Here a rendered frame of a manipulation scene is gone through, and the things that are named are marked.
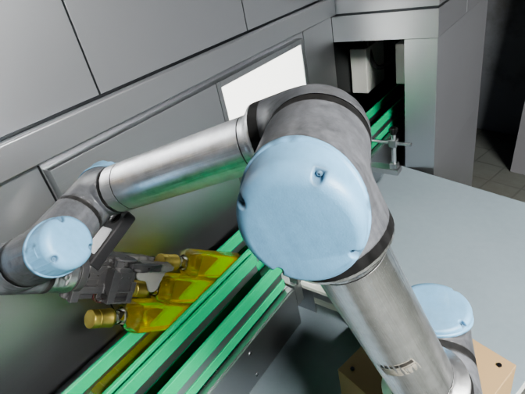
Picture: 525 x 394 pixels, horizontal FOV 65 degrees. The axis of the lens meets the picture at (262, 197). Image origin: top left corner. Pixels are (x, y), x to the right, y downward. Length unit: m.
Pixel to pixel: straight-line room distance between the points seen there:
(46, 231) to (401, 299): 0.43
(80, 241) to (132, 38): 0.51
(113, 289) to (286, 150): 0.52
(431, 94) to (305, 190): 1.29
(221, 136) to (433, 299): 0.43
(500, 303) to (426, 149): 0.70
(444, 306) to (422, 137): 1.02
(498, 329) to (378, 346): 0.66
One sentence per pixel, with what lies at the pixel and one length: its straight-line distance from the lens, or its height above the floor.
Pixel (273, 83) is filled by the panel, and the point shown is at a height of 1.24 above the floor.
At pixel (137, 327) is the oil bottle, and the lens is 0.87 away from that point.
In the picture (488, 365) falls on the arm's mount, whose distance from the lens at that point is 0.95.
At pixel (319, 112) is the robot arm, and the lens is 0.40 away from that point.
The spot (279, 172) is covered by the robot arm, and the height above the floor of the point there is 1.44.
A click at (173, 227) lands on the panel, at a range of 1.05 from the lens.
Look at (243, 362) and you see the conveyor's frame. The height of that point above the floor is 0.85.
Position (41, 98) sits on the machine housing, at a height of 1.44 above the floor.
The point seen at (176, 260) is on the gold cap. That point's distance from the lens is 0.90.
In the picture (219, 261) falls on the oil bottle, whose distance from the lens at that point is 0.98.
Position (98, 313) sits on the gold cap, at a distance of 0.83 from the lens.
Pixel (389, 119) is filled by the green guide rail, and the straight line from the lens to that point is 1.72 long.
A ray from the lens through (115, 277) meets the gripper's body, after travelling 0.79.
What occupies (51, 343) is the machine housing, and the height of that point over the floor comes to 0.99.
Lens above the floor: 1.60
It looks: 31 degrees down
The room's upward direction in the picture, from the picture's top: 12 degrees counter-clockwise
